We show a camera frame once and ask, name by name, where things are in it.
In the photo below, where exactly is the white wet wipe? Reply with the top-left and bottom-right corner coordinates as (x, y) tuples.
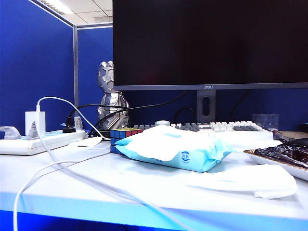
(180, 164), (299, 200)

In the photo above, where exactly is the sky blue wet wipes packet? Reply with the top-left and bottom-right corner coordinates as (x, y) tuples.
(114, 125), (235, 173)

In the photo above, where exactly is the aluminium partition post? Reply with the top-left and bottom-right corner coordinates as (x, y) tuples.
(73, 24), (79, 108)

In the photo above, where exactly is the grey and white keyboard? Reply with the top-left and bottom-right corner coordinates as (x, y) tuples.
(132, 121), (265, 133)

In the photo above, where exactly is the black looped cable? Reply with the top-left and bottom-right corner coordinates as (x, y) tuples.
(174, 107), (195, 124)

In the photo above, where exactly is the black power plug with cable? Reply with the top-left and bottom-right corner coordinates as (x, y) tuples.
(62, 103), (132, 134)

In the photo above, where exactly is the white keyboard wrist rest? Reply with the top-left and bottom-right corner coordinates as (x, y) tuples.
(213, 131), (283, 151)

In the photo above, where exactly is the small grey plug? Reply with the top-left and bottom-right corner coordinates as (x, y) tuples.
(27, 121), (39, 140)

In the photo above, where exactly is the ceiling light panel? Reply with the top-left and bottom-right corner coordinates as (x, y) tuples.
(43, 0), (74, 15)

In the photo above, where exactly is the black AOC computer monitor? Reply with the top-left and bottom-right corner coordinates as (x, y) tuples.
(112, 0), (308, 91)

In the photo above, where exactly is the black monitor cable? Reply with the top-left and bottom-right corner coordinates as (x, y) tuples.
(89, 90), (191, 139)

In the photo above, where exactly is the white power strip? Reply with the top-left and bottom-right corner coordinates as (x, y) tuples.
(0, 129), (87, 156)

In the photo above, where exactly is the large grey plug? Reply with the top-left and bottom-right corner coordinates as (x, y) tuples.
(0, 126), (22, 141)

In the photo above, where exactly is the grey monitor stand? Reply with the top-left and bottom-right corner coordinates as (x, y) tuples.
(196, 90), (217, 123)

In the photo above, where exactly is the white USB charger block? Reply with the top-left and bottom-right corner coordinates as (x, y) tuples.
(25, 111), (46, 137)

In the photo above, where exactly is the black computer mouse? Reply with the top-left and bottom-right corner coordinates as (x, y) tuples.
(282, 137), (308, 148)

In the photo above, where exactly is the white plate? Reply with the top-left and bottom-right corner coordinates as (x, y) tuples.
(243, 149), (308, 181)

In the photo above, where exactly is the white charging cable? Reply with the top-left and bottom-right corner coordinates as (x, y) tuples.
(13, 96), (195, 231)

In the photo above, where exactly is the silver faceted figurine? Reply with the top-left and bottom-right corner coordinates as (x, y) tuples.
(98, 61), (130, 132)

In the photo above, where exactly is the white paper scrap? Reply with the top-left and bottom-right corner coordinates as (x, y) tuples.
(68, 137), (104, 148)

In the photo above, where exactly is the Rubik's cube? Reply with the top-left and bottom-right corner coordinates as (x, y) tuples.
(110, 128), (144, 154)

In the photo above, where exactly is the clear plastic cup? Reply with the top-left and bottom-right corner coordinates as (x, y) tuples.
(252, 114), (280, 131)

